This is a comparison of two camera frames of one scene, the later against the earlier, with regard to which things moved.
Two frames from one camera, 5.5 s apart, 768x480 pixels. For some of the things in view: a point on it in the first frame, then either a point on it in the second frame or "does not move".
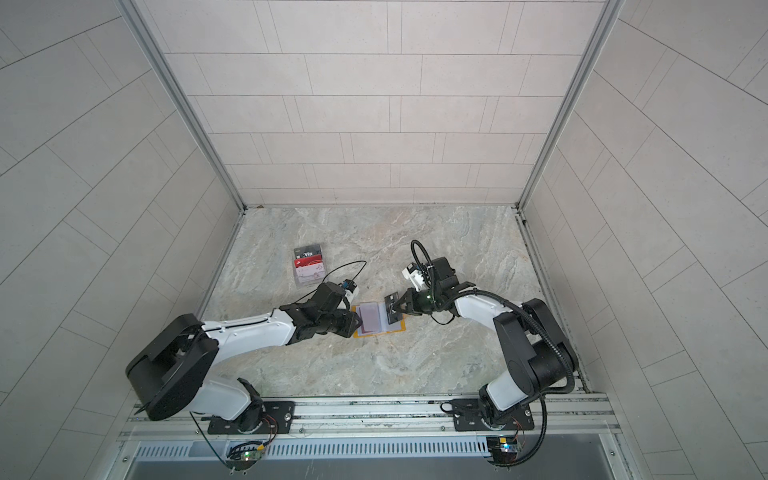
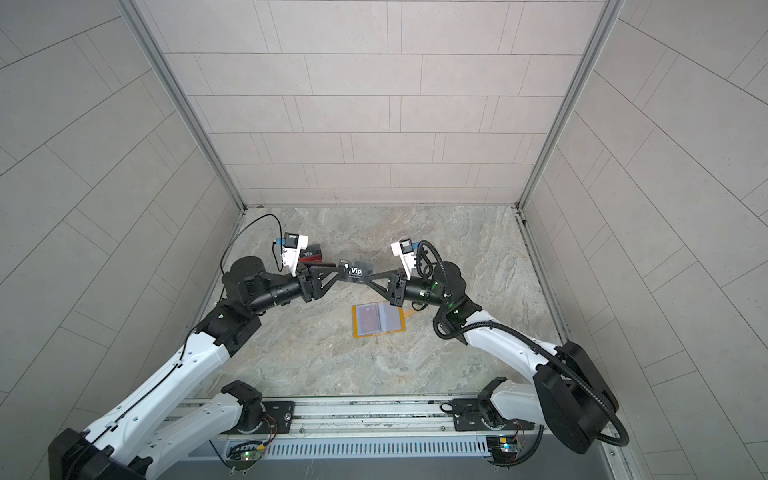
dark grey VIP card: (393, 315) to (355, 271)
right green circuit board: (503, 449) does not move
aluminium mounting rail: (385, 417) does not move
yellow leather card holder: (375, 319) does not move
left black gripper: (352, 319) to (308, 291)
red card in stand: (307, 261) does not move
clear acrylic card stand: (309, 265) does not move
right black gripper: (412, 299) to (397, 280)
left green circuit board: (246, 460) does not move
